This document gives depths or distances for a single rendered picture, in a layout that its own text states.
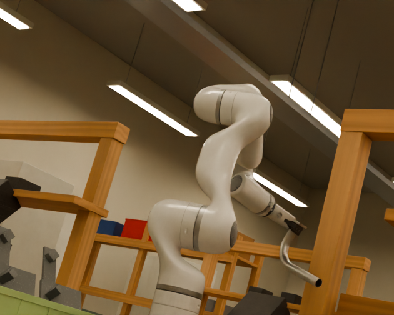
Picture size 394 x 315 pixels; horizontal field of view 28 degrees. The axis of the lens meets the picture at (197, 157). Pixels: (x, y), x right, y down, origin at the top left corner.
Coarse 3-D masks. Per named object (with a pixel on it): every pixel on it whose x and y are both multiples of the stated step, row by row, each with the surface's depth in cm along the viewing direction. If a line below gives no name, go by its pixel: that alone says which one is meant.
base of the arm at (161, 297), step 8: (160, 296) 193; (168, 296) 192; (176, 296) 192; (184, 296) 192; (152, 304) 196; (160, 304) 193; (168, 304) 192; (176, 304) 191; (184, 304) 192; (192, 304) 193; (200, 304) 196; (152, 312) 194; (160, 312) 192; (168, 312) 191; (176, 312) 191; (184, 312) 192; (192, 312) 193
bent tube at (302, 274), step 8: (288, 232) 271; (288, 240) 271; (280, 248) 271; (288, 248) 271; (280, 256) 269; (288, 264) 265; (296, 272) 260; (304, 272) 258; (304, 280) 258; (312, 280) 254; (320, 280) 254
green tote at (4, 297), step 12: (0, 288) 198; (0, 300) 199; (12, 300) 201; (24, 300) 202; (36, 300) 205; (0, 312) 199; (12, 312) 201; (24, 312) 203; (36, 312) 205; (48, 312) 207; (60, 312) 209; (72, 312) 211; (84, 312) 214
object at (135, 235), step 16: (112, 224) 869; (128, 224) 854; (144, 224) 838; (96, 240) 862; (112, 240) 848; (128, 240) 833; (144, 240) 824; (240, 240) 755; (96, 256) 928; (144, 256) 822; (192, 256) 775; (224, 256) 749; (240, 256) 776; (256, 256) 784; (224, 272) 747; (256, 272) 777; (80, 288) 850; (96, 288) 842; (128, 288) 813; (224, 288) 740; (128, 304) 807; (144, 304) 786; (208, 304) 749; (224, 304) 739
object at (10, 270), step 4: (8, 268) 230; (12, 268) 230; (4, 272) 227; (8, 272) 224; (12, 272) 225; (0, 276) 226; (4, 276) 226; (8, 276) 225; (12, 276) 224; (0, 280) 227; (4, 280) 226; (8, 280) 226
